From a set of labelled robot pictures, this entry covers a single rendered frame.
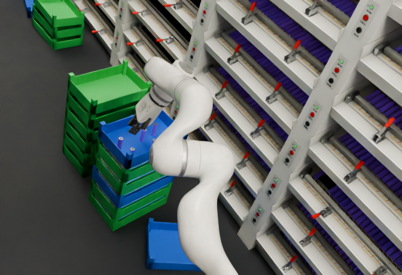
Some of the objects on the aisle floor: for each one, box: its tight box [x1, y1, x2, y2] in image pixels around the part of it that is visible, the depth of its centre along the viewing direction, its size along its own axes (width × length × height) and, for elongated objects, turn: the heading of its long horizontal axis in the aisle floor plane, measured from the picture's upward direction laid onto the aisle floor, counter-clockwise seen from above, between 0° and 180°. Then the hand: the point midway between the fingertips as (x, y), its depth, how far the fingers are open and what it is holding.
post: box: [237, 0, 402, 250], centre depth 159 cm, size 20×9×170 cm, turn 107°
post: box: [169, 0, 244, 118], centre depth 197 cm, size 20×9×170 cm, turn 107°
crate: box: [146, 218, 203, 271], centre depth 194 cm, size 30×20×8 cm
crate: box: [89, 189, 169, 231], centre depth 206 cm, size 30×20×8 cm
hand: (134, 125), depth 168 cm, fingers open, 3 cm apart
